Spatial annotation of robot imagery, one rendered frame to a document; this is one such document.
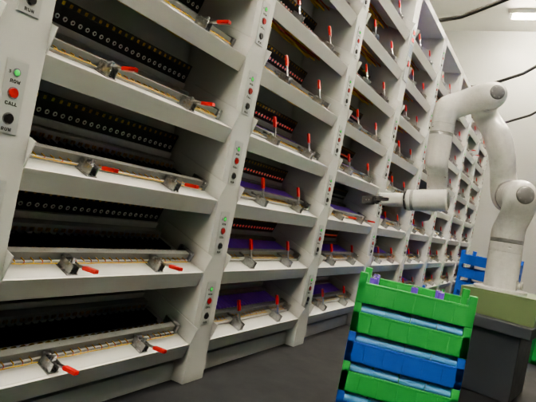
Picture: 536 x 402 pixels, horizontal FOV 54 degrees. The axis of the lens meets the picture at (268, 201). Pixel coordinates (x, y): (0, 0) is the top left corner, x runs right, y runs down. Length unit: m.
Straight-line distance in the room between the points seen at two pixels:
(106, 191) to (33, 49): 0.32
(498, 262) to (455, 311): 0.74
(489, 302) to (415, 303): 0.72
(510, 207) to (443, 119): 0.41
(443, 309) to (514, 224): 0.79
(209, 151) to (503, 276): 1.23
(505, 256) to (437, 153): 0.46
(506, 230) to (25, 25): 1.75
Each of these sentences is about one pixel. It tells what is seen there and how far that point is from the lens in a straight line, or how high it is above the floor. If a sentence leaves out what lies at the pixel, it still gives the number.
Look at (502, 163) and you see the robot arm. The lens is 2.21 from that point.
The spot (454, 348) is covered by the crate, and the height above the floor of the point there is 0.26.
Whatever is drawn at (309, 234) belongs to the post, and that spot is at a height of 0.44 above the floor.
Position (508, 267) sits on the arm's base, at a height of 0.47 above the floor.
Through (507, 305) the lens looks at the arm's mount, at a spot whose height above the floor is 0.33.
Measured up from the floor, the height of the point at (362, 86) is 1.09.
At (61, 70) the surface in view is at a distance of 1.05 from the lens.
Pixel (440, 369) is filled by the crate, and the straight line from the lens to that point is 1.48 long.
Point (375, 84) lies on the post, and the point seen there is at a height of 1.24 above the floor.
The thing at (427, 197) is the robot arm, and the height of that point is 0.67.
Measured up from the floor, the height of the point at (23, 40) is 0.72.
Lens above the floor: 0.54
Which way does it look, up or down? level
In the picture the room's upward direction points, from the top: 11 degrees clockwise
